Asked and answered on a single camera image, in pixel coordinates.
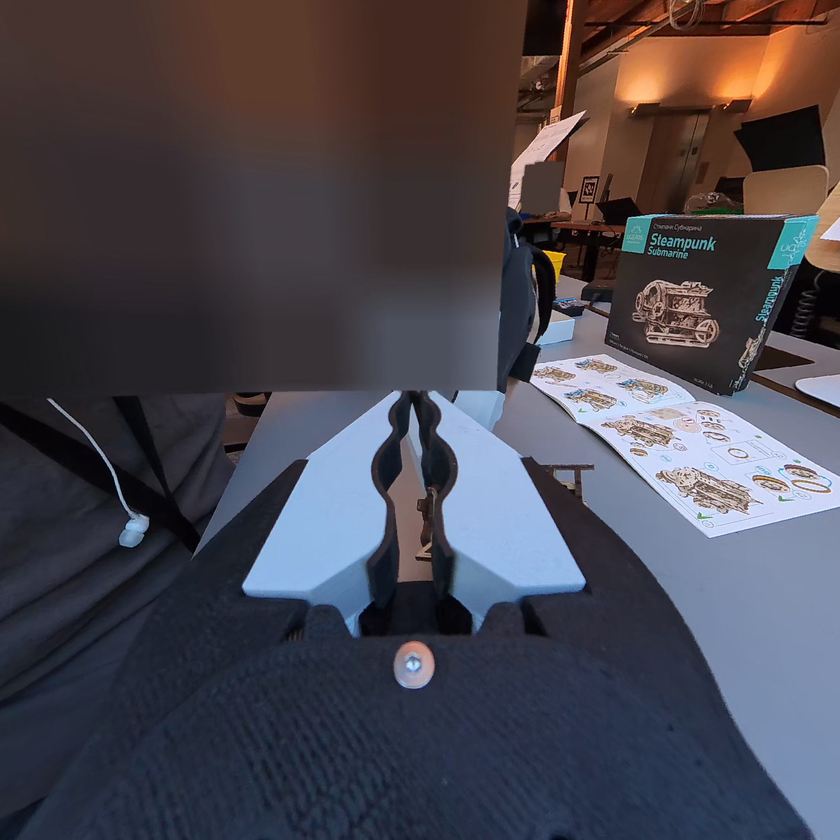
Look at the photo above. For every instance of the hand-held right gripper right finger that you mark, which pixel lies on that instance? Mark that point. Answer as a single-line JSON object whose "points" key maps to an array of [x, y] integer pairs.
{"points": [[505, 525]]}

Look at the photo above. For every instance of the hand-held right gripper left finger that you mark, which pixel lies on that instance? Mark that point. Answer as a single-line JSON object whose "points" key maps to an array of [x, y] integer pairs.
{"points": [[315, 525]]}

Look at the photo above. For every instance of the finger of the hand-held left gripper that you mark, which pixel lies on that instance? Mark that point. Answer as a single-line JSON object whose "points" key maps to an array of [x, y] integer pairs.
{"points": [[482, 407]]}

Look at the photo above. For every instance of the long wooden part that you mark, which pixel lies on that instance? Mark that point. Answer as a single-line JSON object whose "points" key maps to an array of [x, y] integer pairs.
{"points": [[426, 518]]}

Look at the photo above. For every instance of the wooden submarine model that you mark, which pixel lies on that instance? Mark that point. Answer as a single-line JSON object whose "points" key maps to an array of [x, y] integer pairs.
{"points": [[568, 476]]}

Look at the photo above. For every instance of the black model kit box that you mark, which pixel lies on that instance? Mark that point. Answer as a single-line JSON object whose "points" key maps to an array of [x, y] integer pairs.
{"points": [[695, 295]]}

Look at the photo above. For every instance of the white flat box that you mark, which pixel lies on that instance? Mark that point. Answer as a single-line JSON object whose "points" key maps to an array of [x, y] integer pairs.
{"points": [[554, 328]]}

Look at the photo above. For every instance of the small dark device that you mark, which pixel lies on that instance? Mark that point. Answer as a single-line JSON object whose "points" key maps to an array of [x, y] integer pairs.
{"points": [[568, 307]]}

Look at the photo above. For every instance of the yellow plastic bin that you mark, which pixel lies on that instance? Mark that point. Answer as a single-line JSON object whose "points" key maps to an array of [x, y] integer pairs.
{"points": [[554, 262]]}

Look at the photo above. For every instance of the brown wooden desk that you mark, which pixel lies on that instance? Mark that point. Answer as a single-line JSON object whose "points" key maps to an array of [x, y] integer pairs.
{"points": [[577, 228]]}

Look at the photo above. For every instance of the black laptop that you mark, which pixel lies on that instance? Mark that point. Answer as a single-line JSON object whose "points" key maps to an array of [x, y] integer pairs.
{"points": [[617, 211]]}

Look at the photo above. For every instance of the printed tag sign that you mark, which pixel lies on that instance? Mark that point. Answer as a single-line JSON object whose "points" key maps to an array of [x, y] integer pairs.
{"points": [[589, 190]]}

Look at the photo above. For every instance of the illustrated instruction booklet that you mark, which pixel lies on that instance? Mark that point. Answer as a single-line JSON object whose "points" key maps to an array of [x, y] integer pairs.
{"points": [[689, 459]]}

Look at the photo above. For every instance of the white poster board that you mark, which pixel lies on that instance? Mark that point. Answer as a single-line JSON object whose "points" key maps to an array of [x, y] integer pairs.
{"points": [[548, 141]]}

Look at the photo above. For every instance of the grey metal door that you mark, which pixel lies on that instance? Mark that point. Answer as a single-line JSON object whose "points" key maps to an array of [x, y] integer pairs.
{"points": [[682, 157]]}

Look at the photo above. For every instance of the person's grey sweatshirt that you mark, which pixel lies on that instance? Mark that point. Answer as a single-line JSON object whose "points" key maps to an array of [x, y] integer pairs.
{"points": [[65, 623]]}

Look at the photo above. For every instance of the wooden column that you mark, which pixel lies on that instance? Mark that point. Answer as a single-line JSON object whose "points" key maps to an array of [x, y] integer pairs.
{"points": [[569, 59]]}

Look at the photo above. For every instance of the black panel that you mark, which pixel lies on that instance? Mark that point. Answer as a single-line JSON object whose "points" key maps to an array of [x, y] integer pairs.
{"points": [[781, 138]]}

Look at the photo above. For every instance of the wall lamp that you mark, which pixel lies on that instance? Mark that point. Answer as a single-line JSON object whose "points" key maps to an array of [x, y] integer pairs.
{"points": [[643, 108], [736, 105]]}

